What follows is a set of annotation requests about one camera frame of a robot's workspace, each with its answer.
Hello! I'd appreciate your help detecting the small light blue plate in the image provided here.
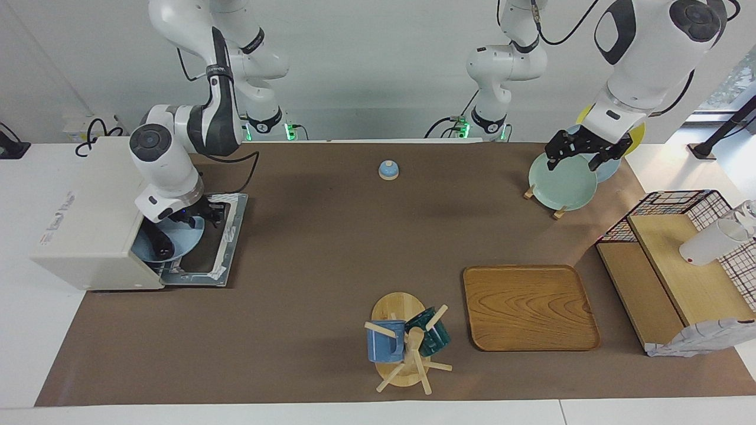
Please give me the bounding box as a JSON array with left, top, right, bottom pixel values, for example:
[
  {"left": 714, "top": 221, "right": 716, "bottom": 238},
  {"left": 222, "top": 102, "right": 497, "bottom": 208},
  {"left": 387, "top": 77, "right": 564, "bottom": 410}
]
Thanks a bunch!
[{"left": 131, "top": 215, "right": 206, "bottom": 264}]

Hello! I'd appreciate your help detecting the oven glass door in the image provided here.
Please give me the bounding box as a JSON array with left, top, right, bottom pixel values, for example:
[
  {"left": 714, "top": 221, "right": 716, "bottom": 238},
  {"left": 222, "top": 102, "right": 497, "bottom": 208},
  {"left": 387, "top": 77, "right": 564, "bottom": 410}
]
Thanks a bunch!
[{"left": 158, "top": 193, "right": 249, "bottom": 288}]

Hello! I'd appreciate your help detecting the beige toaster oven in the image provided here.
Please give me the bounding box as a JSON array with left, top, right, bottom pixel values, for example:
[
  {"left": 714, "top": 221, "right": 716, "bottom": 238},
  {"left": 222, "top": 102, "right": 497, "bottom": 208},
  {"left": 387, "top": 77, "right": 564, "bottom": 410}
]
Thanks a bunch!
[{"left": 30, "top": 137, "right": 249, "bottom": 291}]

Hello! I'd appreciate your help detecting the large light blue plate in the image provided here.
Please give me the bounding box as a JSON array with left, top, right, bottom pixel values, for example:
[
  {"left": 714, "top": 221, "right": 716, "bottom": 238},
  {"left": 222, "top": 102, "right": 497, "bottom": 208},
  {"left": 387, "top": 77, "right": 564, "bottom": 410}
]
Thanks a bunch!
[{"left": 567, "top": 124, "right": 622, "bottom": 184}]

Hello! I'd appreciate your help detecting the pale green plate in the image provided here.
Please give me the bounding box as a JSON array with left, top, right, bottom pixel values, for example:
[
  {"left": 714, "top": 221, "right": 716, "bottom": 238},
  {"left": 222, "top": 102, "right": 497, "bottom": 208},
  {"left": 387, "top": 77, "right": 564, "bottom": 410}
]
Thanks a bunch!
[{"left": 528, "top": 152, "right": 598, "bottom": 211}]

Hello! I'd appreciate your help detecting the yellow plate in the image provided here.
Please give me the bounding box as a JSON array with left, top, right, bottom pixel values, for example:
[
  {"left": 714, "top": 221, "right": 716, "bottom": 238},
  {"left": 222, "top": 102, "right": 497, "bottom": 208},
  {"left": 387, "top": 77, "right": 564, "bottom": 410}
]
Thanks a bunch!
[{"left": 576, "top": 105, "right": 646, "bottom": 157}]

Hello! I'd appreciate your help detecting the wooden plate rack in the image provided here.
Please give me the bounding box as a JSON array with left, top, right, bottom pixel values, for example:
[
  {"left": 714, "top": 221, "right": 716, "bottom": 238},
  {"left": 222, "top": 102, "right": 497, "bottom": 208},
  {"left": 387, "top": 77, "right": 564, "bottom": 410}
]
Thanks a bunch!
[{"left": 523, "top": 183, "right": 571, "bottom": 220}]

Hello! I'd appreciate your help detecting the brown table mat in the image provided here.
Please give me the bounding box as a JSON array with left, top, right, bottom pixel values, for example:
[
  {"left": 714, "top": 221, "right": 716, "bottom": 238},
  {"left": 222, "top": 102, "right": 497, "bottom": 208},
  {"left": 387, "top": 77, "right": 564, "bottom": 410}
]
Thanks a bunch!
[{"left": 34, "top": 142, "right": 756, "bottom": 407}]

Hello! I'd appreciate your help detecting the black stand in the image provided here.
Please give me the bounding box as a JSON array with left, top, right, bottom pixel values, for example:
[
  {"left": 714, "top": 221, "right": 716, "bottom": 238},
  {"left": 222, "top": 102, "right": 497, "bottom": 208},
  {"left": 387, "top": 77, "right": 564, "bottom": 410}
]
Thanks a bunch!
[{"left": 688, "top": 94, "right": 756, "bottom": 160}]

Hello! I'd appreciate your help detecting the white cup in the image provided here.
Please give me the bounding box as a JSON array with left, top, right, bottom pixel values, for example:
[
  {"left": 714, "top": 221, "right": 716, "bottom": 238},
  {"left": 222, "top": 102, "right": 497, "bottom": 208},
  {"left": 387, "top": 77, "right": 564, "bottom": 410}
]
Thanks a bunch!
[{"left": 679, "top": 218, "right": 751, "bottom": 266}]

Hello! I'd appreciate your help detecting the rectangular wooden tray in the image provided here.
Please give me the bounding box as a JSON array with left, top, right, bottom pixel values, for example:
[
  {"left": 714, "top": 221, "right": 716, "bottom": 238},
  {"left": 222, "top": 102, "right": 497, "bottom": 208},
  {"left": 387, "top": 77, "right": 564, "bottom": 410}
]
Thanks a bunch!
[{"left": 462, "top": 265, "right": 601, "bottom": 352}]

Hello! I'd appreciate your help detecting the clear glass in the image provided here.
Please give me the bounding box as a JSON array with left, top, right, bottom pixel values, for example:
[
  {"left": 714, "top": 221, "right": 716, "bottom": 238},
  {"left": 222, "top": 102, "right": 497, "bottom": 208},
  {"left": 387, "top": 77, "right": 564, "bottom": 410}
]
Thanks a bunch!
[{"left": 732, "top": 200, "right": 756, "bottom": 237}]

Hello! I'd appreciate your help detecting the black device at table edge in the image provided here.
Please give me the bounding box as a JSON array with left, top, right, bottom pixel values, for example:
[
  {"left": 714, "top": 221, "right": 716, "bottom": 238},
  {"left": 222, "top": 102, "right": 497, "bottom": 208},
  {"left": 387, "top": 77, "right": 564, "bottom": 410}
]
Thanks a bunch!
[{"left": 0, "top": 122, "right": 31, "bottom": 160}]

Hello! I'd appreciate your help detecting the wooden mug tree stand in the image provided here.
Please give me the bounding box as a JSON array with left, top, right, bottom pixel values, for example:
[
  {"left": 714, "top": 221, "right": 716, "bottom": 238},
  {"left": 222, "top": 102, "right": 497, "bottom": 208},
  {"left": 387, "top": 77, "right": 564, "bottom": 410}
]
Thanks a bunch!
[{"left": 364, "top": 292, "right": 454, "bottom": 395}]

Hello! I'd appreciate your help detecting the patterned white cloth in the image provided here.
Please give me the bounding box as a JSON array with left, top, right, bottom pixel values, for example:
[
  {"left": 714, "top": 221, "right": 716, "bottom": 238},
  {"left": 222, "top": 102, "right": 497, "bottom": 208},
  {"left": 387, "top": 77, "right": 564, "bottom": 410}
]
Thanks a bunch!
[{"left": 647, "top": 319, "right": 756, "bottom": 358}]

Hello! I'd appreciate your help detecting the dark green mug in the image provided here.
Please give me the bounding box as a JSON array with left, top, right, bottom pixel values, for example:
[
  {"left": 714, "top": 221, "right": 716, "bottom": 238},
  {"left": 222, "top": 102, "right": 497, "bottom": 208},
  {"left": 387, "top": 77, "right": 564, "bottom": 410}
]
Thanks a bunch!
[{"left": 405, "top": 307, "right": 451, "bottom": 357}]

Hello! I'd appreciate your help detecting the blue mug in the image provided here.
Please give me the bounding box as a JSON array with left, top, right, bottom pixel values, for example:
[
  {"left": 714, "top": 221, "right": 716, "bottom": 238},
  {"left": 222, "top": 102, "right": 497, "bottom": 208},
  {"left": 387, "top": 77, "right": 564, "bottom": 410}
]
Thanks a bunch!
[{"left": 367, "top": 320, "right": 407, "bottom": 363}]

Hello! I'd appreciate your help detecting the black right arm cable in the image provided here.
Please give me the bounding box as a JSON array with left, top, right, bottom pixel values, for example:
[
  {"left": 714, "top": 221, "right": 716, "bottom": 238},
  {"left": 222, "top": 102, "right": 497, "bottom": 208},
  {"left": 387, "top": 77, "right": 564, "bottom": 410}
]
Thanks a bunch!
[{"left": 176, "top": 47, "right": 260, "bottom": 195}]

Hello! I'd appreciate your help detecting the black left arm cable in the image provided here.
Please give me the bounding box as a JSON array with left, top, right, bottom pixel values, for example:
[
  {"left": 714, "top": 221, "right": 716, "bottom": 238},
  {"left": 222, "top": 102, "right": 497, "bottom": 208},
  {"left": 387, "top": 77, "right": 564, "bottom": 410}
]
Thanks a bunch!
[{"left": 496, "top": 0, "right": 742, "bottom": 117}]

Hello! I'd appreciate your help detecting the black arm base cable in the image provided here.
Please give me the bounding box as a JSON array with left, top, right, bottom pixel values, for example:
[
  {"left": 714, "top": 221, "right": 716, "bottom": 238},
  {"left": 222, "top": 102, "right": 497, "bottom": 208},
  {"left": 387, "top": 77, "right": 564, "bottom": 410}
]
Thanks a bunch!
[{"left": 424, "top": 89, "right": 480, "bottom": 140}]

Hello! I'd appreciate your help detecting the wooden shelf with wire mesh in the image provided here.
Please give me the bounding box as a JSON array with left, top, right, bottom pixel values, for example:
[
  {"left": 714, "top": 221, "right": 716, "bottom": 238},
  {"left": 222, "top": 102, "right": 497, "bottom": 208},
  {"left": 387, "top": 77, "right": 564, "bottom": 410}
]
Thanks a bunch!
[{"left": 595, "top": 190, "right": 756, "bottom": 355}]

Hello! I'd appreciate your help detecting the white wall power strip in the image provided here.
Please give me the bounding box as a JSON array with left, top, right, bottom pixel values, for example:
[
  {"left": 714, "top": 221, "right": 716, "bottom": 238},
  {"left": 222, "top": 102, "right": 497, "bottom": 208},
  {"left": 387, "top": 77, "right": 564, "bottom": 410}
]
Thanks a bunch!
[{"left": 64, "top": 115, "right": 122, "bottom": 142}]

